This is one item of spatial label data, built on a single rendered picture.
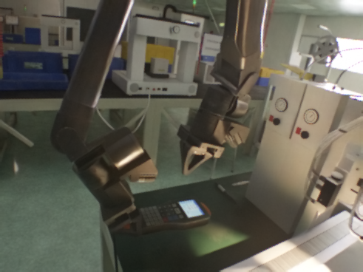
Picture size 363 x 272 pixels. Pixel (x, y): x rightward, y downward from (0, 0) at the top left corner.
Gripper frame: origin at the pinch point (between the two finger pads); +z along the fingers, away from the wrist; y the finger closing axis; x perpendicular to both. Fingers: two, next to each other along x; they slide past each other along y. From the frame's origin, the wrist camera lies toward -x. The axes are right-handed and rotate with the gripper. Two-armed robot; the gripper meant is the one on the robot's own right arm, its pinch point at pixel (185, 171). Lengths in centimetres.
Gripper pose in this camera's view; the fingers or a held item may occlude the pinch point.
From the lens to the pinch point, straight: 54.4
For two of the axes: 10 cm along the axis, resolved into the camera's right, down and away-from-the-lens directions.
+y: -4.1, -4.0, 8.2
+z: -3.7, 9.0, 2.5
